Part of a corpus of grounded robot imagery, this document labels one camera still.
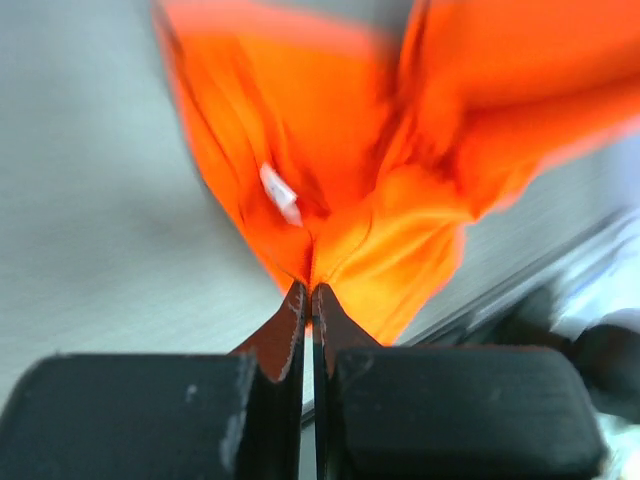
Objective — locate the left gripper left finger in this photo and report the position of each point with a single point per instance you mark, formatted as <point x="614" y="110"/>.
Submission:
<point x="164" y="416"/>

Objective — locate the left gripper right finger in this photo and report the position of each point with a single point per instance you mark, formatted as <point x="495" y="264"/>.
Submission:
<point x="445" y="412"/>

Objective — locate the orange t shirt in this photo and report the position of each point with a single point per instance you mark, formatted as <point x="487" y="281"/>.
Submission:
<point x="346" y="158"/>

